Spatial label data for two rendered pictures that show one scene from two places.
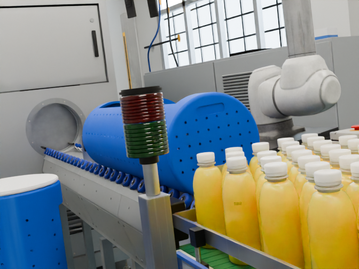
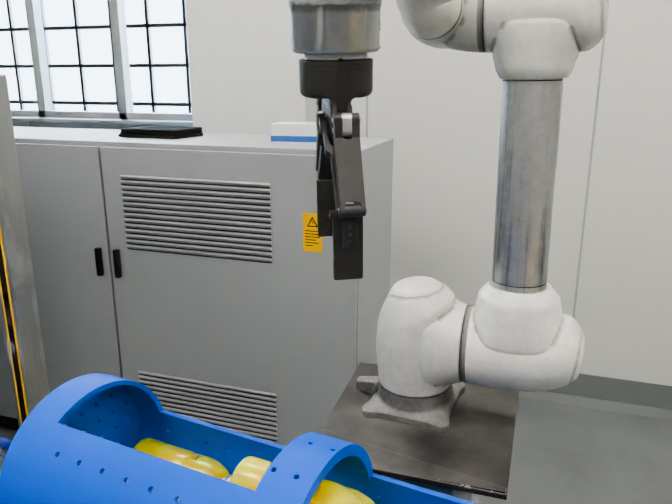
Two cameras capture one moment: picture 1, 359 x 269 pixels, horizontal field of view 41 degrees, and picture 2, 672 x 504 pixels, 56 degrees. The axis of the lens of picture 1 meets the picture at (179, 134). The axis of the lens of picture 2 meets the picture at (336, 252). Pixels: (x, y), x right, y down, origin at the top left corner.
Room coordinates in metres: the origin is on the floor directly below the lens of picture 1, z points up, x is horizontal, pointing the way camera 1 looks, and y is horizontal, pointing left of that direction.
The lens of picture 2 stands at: (1.08, 0.49, 1.69)
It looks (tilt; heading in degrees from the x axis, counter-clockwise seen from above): 16 degrees down; 322
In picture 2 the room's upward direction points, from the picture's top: straight up
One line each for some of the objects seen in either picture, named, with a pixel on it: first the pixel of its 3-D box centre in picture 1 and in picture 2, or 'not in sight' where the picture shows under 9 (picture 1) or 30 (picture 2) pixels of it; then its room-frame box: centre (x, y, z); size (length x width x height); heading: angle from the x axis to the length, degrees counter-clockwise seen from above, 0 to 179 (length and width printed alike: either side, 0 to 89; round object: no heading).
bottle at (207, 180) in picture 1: (210, 203); not in sight; (1.04, -0.05, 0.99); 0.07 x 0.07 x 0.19
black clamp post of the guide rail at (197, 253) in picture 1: (198, 248); not in sight; (0.91, -0.01, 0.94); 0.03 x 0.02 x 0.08; 25
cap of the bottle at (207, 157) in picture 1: (205, 158); not in sight; (1.04, -0.05, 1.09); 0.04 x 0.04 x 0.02
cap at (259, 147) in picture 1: (260, 148); not in sight; (1.10, -0.18, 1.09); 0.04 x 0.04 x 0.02
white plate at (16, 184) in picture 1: (9, 185); not in sight; (1.39, 0.51, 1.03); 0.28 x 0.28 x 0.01
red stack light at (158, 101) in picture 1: (142, 108); not in sight; (0.71, 0.05, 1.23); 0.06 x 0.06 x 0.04
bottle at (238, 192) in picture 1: (241, 213); not in sight; (0.93, -0.10, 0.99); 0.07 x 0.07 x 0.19
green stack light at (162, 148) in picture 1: (146, 138); not in sight; (0.71, 0.05, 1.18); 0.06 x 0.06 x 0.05
